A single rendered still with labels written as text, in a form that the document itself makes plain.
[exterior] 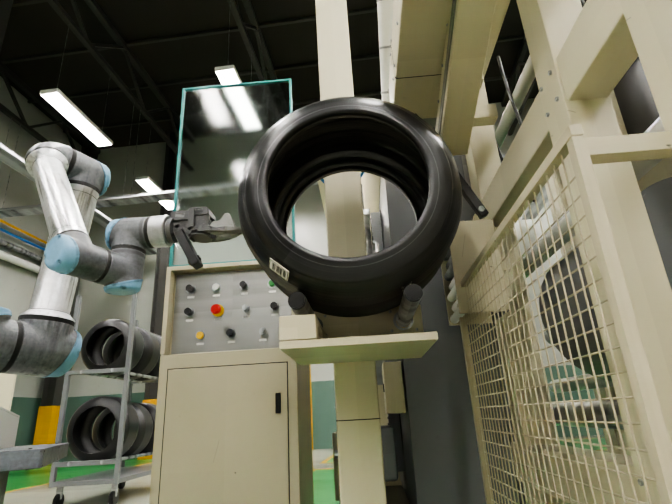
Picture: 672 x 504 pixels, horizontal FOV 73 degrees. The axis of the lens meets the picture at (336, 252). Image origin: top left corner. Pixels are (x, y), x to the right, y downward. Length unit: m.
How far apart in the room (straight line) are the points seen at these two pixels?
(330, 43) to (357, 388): 1.33
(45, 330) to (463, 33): 1.44
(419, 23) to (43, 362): 1.43
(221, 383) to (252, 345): 0.19
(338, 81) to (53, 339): 1.31
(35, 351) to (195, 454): 0.69
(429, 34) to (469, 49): 0.13
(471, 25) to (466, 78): 0.15
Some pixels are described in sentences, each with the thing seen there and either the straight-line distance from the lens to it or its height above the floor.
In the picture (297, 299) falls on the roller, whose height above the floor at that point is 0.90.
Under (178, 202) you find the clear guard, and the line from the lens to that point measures 2.20.
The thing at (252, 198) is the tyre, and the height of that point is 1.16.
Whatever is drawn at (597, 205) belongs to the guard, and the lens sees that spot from 0.69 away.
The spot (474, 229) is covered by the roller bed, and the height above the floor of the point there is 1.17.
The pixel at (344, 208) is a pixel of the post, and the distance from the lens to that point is 1.58.
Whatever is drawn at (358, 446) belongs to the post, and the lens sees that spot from 1.43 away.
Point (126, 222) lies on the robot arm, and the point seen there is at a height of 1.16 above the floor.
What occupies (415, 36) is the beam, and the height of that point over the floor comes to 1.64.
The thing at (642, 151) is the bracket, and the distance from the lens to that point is 0.77.
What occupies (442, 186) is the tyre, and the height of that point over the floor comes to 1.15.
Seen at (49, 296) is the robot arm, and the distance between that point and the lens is 1.63.
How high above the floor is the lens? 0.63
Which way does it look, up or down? 20 degrees up
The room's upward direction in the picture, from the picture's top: 3 degrees counter-clockwise
